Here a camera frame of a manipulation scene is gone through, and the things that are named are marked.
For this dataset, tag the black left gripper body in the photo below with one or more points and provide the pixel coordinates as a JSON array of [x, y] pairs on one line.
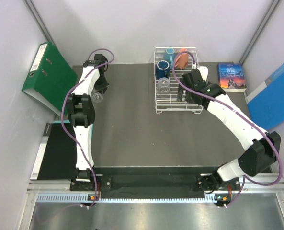
[[101, 83]]

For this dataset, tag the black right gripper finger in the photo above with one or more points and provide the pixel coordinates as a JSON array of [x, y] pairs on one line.
[[180, 93], [189, 97]]

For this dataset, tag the clear faceted plastic cup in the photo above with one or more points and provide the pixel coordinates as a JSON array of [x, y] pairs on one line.
[[97, 97]]

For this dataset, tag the clear heavy-base glass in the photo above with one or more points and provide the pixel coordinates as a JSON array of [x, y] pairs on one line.
[[163, 88]]

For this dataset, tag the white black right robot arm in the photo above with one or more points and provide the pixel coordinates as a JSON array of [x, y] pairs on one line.
[[261, 148]]

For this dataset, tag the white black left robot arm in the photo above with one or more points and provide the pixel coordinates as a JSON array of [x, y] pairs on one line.
[[81, 114]]

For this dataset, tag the orange mug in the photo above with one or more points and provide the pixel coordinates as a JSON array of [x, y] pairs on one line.
[[182, 61]]

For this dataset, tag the dark blue mug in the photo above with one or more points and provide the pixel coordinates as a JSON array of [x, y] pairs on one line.
[[162, 69]]

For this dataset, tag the teal mug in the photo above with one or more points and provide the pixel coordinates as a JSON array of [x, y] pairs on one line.
[[169, 56]]

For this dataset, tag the Jane Eyre paperback book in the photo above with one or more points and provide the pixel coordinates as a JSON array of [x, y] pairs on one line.
[[231, 77]]

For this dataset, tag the green lever arch binder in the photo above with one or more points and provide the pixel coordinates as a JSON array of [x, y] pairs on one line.
[[50, 77]]

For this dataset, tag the blue folder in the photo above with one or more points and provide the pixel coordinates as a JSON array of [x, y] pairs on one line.
[[266, 102]]

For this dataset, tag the black notebook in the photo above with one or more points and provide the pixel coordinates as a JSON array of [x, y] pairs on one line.
[[57, 155]]

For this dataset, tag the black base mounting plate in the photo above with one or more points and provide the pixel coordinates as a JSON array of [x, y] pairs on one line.
[[160, 185]]

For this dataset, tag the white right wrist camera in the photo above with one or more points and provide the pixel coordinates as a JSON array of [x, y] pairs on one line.
[[203, 71]]

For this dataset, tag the aluminium frame rail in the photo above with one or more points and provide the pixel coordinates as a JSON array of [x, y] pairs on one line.
[[261, 186]]

